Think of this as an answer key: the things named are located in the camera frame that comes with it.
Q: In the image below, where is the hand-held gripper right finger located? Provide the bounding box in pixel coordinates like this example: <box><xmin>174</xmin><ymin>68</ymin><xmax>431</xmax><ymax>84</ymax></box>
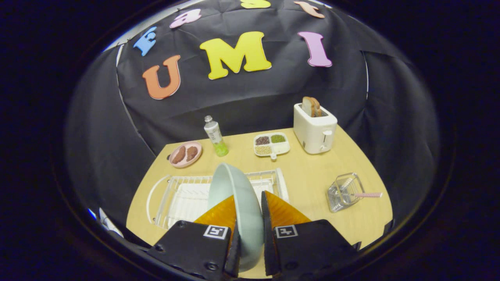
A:
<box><xmin>261</xmin><ymin>190</ymin><xmax>362</xmax><ymax>279</ymax></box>

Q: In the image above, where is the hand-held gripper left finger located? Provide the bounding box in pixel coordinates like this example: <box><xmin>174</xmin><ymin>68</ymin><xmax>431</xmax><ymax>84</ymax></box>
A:
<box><xmin>146</xmin><ymin>195</ymin><xmax>241</xmax><ymax>280</ymax></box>

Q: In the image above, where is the pale green plate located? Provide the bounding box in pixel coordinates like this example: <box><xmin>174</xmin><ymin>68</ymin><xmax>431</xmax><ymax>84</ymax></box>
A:
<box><xmin>207</xmin><ymin>163</ymin><xmax>264</xmax><ymax>272</ymax></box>

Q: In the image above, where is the white wire dish rack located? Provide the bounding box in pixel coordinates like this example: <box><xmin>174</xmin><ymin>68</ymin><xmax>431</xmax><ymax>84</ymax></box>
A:
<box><xmin>146</xmin><ymin>168</ymin><xmax>290</xmax><ymax>230</ymax></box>

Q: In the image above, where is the clear wire basket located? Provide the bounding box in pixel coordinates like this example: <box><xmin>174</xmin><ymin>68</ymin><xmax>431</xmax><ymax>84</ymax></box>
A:
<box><xmin>327</xmin><ymin>173</ymin><xmax>366</xmax><ymax>213</ymax></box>

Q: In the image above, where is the spoon with pink striped handle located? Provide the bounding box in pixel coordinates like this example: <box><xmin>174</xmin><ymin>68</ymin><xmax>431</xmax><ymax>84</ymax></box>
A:
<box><xmin>338</xmin><ymin>178</ymin><xmax>383</xmax><ymax>199</ymax></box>

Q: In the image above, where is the pink plate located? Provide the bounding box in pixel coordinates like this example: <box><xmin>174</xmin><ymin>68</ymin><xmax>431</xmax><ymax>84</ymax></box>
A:
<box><xmin>169</xmin><ymin>141</ymin><xmax>203</xmax><ymax>169</ymax></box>

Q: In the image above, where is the white divided tray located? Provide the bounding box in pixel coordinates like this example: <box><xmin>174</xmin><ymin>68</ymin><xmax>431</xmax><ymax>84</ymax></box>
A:
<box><xmin>254</xmin><ymin>132</ymin><xmax>291</xmax><ymax>161</ymax></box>

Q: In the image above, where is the clear bottle with green drink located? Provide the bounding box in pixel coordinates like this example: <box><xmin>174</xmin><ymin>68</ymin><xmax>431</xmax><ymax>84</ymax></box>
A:
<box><xmin>204</xmin><ymin>115</ymin><xmax>229</xmax><ymax>157</ymax></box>

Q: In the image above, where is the white toaster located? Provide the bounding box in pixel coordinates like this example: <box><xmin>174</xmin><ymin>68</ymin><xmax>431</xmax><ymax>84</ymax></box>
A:
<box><xmin>293</xmin><ymin>103</ymin><xmax>338</xmax><ymax>155</ymax></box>

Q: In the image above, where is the brown bread slice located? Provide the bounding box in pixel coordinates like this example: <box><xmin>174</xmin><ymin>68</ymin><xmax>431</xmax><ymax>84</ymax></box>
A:
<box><xmin>302</xmin><ymin>96</ymin><xmax>323</xmax><ymax>117</ymax></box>

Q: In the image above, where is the black backdrop cloth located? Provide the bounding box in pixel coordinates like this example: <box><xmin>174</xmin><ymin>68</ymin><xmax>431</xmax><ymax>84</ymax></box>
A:
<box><xmin>64</xmin><ymin>0</ymin><xmax>440</xmax><ymax>235</ymax></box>

